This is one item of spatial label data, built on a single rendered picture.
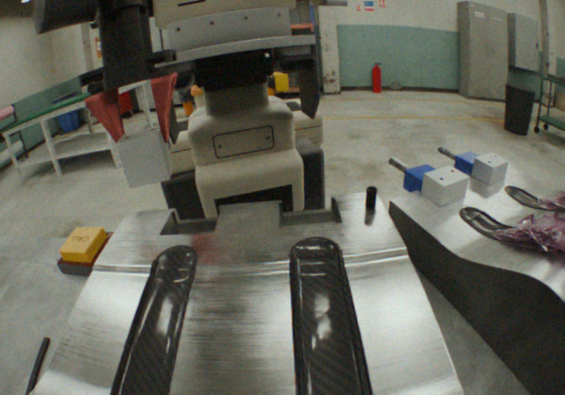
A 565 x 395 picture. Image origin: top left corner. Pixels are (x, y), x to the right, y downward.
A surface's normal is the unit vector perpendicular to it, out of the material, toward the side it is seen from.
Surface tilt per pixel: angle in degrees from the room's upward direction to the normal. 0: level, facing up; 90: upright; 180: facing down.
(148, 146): 89
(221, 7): 98
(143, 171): 89
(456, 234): 0
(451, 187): 90
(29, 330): 0
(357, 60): 90
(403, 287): 3
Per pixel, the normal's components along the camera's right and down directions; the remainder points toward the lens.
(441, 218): -0.09, -0.88
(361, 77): -0.10, 0.49
